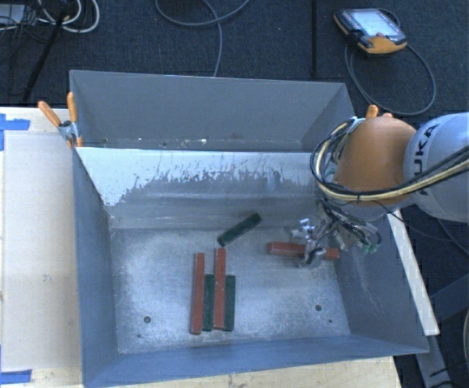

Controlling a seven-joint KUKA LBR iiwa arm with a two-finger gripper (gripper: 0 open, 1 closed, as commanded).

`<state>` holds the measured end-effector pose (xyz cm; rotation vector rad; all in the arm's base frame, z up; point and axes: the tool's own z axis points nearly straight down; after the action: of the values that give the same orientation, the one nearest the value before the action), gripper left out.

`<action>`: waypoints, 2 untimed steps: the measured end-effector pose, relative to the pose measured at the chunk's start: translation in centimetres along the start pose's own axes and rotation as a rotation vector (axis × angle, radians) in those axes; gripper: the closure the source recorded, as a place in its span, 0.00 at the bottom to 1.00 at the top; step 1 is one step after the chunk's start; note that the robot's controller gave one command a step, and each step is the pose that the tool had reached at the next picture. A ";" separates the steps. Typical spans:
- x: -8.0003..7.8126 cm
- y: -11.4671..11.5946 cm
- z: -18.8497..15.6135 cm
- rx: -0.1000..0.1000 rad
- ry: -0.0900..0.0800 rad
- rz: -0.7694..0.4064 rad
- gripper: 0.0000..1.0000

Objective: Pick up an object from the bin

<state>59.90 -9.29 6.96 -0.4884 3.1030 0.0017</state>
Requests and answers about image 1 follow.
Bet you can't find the red-brown block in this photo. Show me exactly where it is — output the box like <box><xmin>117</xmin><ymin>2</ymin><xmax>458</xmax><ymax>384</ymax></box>
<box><xmin>213</xmin><ymin>247</ymin><xmax>228</xmax><ymax>331</ymax></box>
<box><xmin>189</xmin><ymin>251</ymin><xmax>207</xmax><ymax>336</ymax></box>
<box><xmin>266</xmin><ymin>241</ymin><xmax>341</xmax><ymax>262</ymax></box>

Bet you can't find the grey metal bin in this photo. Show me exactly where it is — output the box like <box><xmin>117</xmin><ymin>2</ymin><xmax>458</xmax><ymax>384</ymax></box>
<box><xmin>68</xmin><ymin>69</ymin><xmax>432</xmax><ymax>388</ymax></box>

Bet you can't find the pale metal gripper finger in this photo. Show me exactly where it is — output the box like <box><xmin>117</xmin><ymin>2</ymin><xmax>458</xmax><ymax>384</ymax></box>
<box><xmin>290</xmin><ymin>217</ymin><xmax>317</xmax><ymax>243</ymax></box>
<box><xmin>298</xmin><ymin>247</ymin><xmax>327</xmax><ymax>270</ymax></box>

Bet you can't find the dark green flat block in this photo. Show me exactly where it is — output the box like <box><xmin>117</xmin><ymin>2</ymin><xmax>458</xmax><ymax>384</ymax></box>
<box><xmin>222</xmin><ymin>274</ymin><xmax>237</xmax><ymax>333</ymax></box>
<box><xmin>217</xmin><ymin>212</ymin><xmax>264</xmax><ymax>248</ymax></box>
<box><xmin>201</xmin><ymin>273</ymin><xmax>216</xmax><ymax>333</ymax></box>

